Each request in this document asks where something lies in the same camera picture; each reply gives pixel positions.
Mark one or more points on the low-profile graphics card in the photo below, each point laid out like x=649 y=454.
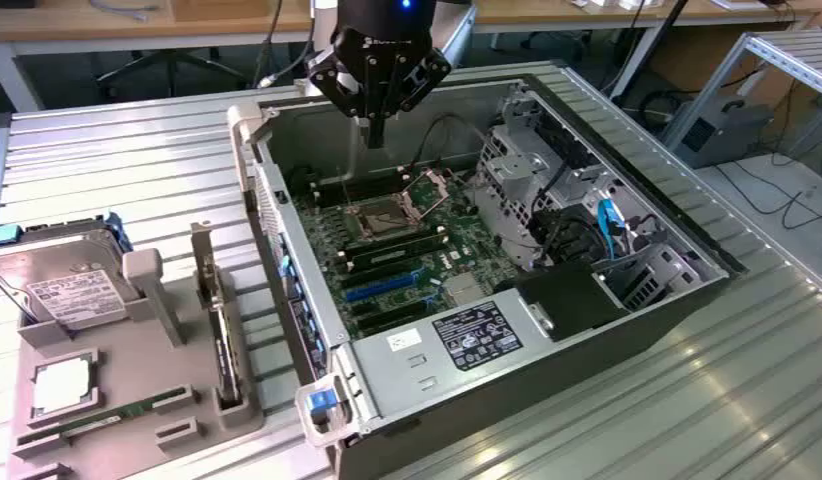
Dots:
x=224 y=350

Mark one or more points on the green RAM stick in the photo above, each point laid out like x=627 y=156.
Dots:
x=111 y=415

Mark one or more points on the black plastic shroud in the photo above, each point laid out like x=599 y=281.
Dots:
x=571 y=300

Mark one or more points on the CPU socket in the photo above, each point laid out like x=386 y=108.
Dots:
x=381 y=220

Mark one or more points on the silver hard disk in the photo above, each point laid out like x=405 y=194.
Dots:
x=64 y=285

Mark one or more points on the open black PC case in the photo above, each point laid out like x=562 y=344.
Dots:
x=491 y=430

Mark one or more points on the blue disk caddy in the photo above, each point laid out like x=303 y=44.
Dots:
x=120 y=230

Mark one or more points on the wooden desk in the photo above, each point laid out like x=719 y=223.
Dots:
x=551 y=17
x=118 y=30

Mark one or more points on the black expansion slot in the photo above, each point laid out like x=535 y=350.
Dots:
x=394 y=322
x=378 y=275
x=391 y=311

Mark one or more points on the black slanted pole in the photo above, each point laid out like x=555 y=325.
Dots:
x=645 y=50

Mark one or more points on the silver disk bay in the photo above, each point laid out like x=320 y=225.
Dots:
x=658 y=280

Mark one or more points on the grey parts rack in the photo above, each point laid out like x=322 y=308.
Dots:
x=144 y=400

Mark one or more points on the metal socket cover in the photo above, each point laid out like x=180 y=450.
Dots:
x=447 y=191

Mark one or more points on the silver CPU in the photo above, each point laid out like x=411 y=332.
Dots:
x=64 y=390

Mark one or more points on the silver drive cage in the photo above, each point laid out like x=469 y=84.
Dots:
x=518 y=200

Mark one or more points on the aluminium frame table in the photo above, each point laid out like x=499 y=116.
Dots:
x=785 y=55

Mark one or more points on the blue expansion slot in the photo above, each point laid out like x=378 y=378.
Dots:
x=385 y=286

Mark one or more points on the silver chipset heatsink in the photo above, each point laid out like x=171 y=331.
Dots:
x=466 y=291

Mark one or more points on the blue case latch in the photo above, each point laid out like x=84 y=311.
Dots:
x=320 y=400

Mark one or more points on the silver metal bracket plate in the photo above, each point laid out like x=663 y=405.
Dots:
x=518 y=167

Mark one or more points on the green motherboard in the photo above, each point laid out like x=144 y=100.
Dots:
x=451 y=260

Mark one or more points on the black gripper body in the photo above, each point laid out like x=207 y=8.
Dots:
x=385 y=45

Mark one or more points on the grey power supply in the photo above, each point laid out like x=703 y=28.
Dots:
x=398 y=370

